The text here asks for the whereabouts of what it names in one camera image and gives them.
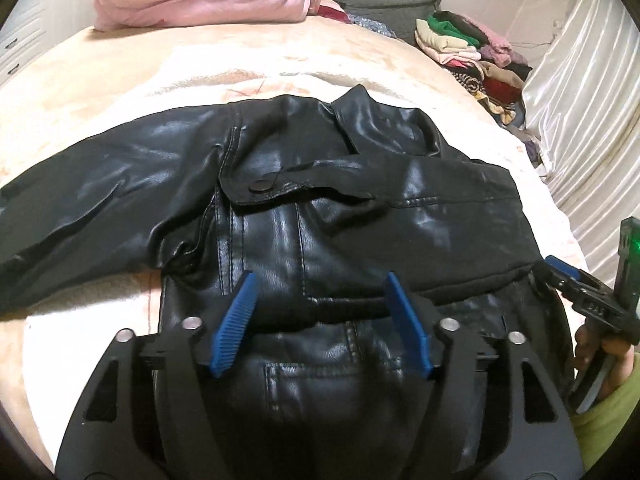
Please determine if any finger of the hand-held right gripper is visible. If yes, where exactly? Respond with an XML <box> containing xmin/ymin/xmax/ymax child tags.
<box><xmin>531</xmin><ymin>254</ymin><xmax>603</xmax><ymax>311</ymax></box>

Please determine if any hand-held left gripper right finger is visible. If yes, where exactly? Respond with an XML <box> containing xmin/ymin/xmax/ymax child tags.
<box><xmin>382</xmin><ymin>271</ymin><xmax>586</xmax><ymax>480</ymax></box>

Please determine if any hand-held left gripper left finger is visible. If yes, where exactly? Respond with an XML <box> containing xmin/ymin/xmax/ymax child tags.
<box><xmin>55</xmin><ymin>270</ymin><xmax>259</xmax><ymax>480</ymax></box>

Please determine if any black leather jacket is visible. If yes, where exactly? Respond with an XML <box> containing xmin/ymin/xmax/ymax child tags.
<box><xmin>0</xmin><ymin>84</ymin><xmax>576</xmax><ymax>480</ymax></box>

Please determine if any pile of assorted clothes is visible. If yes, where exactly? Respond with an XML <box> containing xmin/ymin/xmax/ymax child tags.
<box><xmin>414</xmin><ymin>10</ymin><xmax>546</xmax><ymax>171</ymax></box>

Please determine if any person's right hand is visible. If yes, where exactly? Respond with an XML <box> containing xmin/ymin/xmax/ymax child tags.
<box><xmin>572</xmin><ymin>324</ymin><xmax>640</xmax><ymax>413</ymax></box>

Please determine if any white satin curtain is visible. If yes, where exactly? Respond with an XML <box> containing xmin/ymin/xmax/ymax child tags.
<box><xmin>520</xmin><ymin>0</ymin><xmax>640</xmax><ymax>291</ymax></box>

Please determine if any white pink-printed blanket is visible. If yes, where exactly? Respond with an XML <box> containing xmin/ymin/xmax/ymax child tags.
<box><xmin>0</xmin><ymin>57</ymin><xmax>581</xmax><ymax>468</ymax></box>

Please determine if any tan bed sheet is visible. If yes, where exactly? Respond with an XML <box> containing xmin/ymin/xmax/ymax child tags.
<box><xmin>0</xmin><ymin>12</ymin><xmax>466</xmax><ymax>126</ymax></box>

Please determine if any red cloth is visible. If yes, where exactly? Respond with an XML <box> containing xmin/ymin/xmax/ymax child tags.
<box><xmin>315</xmin><ymin>2</ymin><xmax>353</xmax><ymax>25</ymax></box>

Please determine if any white drawer cabinet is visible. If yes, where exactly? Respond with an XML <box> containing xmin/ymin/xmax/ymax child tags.
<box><xmin>0</xmin><ymin>0</ymin><xmax>53</xmax><ymax>88</ymax></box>

